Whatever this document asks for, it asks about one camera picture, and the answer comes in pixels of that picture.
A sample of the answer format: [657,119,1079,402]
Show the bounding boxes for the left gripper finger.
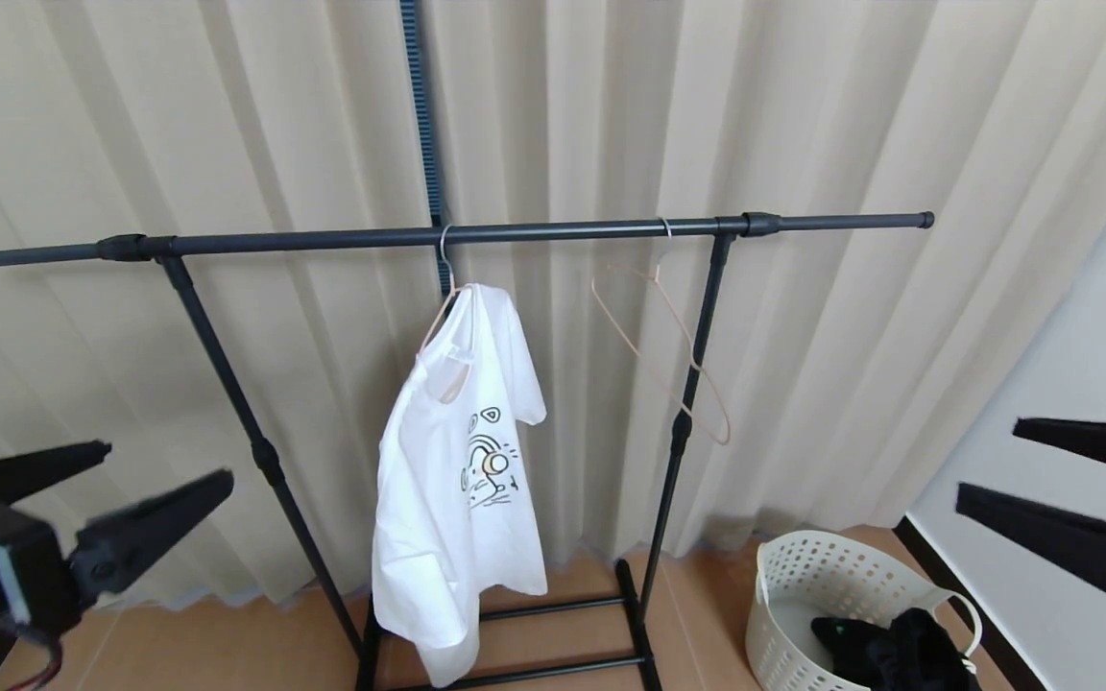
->
[0,440,113,506]
[68,469,236,608]

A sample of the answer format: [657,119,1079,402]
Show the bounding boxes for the black shorts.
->
[810,608,983,691]

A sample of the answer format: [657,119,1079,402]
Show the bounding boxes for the white printed t-shirt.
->
[371,283,550,688]

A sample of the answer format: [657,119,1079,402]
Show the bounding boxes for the pink clothes hanger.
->
[416,226,474,406]
[591,219,733,447]

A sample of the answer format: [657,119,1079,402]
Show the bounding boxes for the white laundry basket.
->
[745,530,983,691]

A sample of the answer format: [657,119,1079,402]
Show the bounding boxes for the black clothes rack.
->
[0,211,936,691]

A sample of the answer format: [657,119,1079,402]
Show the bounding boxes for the blue ribbed strip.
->
[397,0,450,300]

